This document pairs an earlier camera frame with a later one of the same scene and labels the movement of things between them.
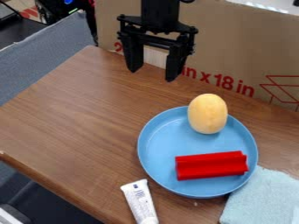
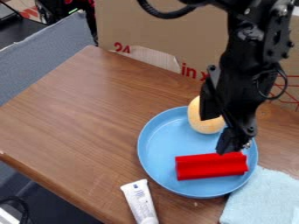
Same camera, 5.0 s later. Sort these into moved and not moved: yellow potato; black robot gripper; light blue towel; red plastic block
Moved: black robot gripper
Not moved: light blue towel; yellow potato; red plastic block
